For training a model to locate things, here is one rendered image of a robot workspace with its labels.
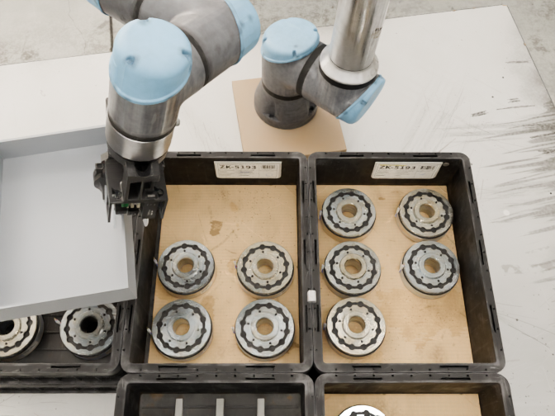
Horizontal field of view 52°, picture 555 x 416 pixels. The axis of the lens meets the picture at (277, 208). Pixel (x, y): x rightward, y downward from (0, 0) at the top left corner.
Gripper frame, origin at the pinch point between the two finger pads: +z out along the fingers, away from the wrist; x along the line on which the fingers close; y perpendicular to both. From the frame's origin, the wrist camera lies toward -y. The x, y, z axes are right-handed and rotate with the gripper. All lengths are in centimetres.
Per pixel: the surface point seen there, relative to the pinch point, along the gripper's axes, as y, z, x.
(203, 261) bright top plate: 2.8, 17.9, 14.8
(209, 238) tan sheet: -2.9, 20.5, 17.4
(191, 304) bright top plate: 10.3, 18.9, 11.4
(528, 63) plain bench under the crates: -38, 8, 105
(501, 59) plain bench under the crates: -41, 10, 99
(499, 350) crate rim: 31, -1, 54
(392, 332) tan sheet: 22, 12, 44
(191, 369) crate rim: 22.6, 12.7, 8.3
